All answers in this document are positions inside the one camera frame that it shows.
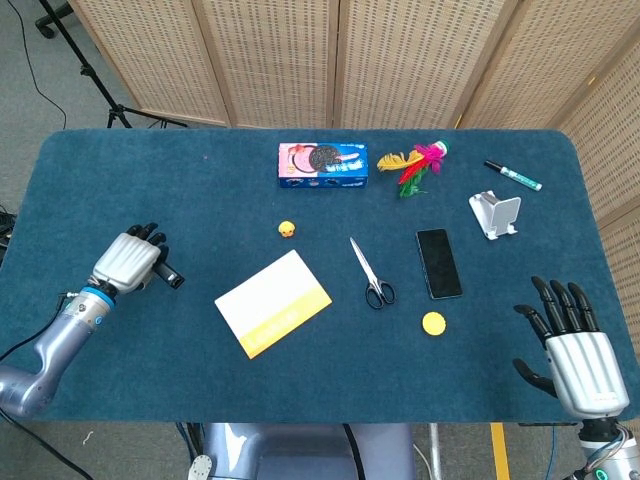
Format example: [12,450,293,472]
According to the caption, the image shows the white and yellow notebook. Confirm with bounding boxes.
[213,248,334,360]

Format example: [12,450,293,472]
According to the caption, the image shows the thin black floor cable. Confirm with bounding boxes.
[9,0,68,130]

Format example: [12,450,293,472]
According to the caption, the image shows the blue pink cookie box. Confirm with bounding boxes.
[277,141,370,190]

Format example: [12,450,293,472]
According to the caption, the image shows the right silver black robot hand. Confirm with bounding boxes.
[512,275,631,417]

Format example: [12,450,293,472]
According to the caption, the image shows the black tripod stand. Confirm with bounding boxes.
[34,0,189,130]

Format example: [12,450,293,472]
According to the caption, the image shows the black smartphone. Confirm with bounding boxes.
[415,227,464,301]

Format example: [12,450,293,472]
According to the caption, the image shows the grey metal table leg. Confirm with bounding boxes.
[428,423,444,480]

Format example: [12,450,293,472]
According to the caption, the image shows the white green marker pen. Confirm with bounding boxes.
[483,158,544,193]

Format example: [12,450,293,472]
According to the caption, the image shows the blue carpet table mat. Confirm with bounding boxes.
[0,128,632,425]

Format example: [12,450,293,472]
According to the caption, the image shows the yellow round disc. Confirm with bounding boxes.
[421,310,447,336]

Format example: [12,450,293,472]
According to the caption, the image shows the black-handled steel scissors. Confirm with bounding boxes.
[348,236,397,310]

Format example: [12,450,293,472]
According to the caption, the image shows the colourful feather shuttlecock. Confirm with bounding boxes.
[375,140,452,200]

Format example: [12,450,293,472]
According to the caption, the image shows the grey-blue robot torso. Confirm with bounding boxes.
[187,422,419,480]

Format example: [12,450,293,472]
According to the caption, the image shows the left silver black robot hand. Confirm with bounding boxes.
[91,222,171,296]

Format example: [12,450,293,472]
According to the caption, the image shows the black stapler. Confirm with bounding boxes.
[154,262,185,290]

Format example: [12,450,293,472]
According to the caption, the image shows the white phone stand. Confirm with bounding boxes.
[468,190,523,242]

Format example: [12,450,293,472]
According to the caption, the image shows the wicker folding screen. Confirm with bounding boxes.
[67,0,640,381]

